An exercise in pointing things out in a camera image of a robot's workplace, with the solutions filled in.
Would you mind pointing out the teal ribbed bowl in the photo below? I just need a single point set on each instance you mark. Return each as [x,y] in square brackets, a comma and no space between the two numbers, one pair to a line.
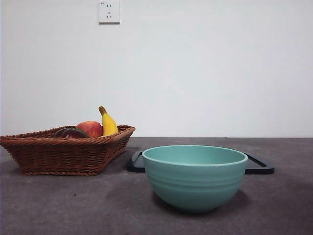
[194,186]

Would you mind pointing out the yellow banana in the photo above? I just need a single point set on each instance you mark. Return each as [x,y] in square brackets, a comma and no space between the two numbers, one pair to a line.
[109,124]

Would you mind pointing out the red apple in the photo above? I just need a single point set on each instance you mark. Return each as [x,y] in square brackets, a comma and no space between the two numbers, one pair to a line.
[91,128]

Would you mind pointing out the green fruit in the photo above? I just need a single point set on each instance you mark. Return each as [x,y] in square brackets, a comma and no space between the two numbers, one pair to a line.
[85,134]

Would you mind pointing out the brown wicker basket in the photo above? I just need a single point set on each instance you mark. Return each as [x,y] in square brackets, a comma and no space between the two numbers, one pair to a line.
[61,156]

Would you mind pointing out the black rectangular tray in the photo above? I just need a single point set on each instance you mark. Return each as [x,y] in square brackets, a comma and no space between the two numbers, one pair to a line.
[259,167]

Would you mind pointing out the white wall socket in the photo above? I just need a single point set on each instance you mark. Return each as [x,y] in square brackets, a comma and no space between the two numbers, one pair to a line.
[109,12]

